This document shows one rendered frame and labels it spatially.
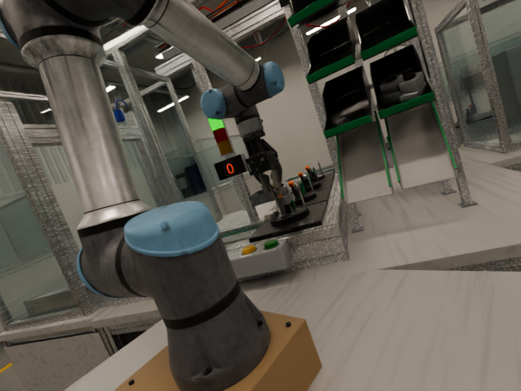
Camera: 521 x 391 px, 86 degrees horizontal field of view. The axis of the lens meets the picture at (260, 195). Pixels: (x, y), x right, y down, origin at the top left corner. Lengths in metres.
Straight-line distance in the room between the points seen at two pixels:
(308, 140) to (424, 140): 10.75
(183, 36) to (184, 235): 0.35
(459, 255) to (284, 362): 0.47
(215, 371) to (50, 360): 1.24
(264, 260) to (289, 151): 11.12
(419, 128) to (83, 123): 0.84
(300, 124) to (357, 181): 10.83
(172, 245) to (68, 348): 1.14
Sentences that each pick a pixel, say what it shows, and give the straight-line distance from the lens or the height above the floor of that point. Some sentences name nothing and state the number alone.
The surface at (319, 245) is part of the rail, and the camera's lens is 0.81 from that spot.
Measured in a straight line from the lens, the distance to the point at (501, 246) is 0.77.
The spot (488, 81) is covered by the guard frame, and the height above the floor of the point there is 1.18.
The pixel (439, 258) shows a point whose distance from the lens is 0.75.
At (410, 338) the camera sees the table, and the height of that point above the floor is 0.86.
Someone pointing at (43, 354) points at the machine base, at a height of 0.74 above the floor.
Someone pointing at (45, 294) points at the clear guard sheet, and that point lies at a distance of 1.48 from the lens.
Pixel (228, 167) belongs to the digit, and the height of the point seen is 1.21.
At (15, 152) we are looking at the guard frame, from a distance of 1.33.
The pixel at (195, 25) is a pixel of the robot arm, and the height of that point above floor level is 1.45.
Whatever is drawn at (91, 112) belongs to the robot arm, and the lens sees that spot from 0.52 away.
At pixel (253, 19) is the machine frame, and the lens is 2.15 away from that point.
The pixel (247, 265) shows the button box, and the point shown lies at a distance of 0.80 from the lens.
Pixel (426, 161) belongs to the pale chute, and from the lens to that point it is 0.90.
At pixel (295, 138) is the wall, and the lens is 11.74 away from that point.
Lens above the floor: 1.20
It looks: 7 degrees down
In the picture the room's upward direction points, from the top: 20 degrees counter-clockwise
